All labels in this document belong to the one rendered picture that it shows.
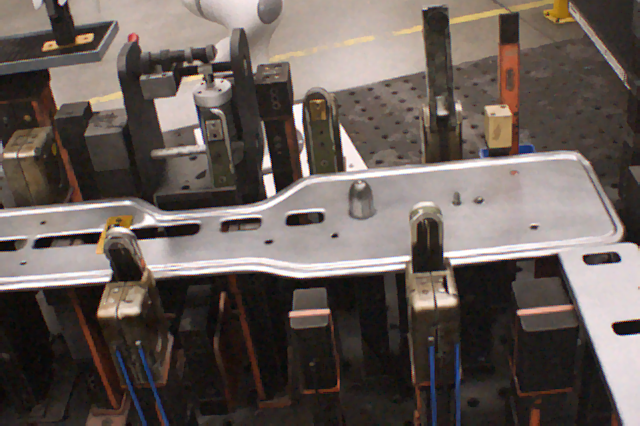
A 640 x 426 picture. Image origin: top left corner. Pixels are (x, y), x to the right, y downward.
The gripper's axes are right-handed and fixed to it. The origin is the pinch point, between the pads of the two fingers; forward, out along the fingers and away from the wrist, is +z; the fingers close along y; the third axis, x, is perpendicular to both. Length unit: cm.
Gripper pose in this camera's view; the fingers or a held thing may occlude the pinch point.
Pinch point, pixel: (64, 29)
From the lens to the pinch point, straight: 136.8
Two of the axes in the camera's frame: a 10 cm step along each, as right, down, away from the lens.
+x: 9.8, -1.8, 0.6
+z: 1.2, 8.4, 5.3
